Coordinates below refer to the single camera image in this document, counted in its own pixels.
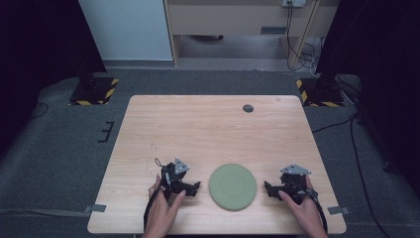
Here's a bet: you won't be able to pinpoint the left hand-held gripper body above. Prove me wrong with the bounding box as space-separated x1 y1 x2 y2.
160 157 196 200

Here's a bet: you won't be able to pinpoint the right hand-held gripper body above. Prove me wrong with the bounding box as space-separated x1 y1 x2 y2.
278 164 319 205

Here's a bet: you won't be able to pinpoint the person's left hand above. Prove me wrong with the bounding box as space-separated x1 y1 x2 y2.
142 174 188 238

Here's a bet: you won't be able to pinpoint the person's right hand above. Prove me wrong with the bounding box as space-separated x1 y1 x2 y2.
277 174 329 238

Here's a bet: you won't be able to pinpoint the green round plate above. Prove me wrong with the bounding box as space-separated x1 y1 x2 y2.
208 163 259 212

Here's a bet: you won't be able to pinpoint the grey tape strip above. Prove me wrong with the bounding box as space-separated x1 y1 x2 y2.
83 203 108 214
327 205 351 216

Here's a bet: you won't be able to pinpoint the black striped stand base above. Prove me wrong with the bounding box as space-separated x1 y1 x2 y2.
68 76 120 107
295 77 345 108

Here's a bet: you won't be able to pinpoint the black curtain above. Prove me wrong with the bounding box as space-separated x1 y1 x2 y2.
0 0 108 157
315 0 420 199

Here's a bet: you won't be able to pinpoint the white panel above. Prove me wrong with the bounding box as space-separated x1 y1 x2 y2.
77 0 174 61

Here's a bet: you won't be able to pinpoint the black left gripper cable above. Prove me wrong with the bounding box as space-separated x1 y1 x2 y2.
143 184 166 232

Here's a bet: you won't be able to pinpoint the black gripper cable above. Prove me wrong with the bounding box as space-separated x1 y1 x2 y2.
296 184 329 234
143 184 166 232

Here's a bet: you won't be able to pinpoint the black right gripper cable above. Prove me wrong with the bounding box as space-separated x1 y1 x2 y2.
296 184 329 234

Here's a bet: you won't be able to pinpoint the black floor cable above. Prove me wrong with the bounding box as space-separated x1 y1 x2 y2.
30 101 50 121
311 112 394 238

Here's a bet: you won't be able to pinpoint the black hanging cables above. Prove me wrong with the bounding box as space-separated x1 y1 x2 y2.
285 1 323 72

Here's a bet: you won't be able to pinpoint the grey wall socket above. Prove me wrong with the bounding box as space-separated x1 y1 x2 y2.
280 0 307 9

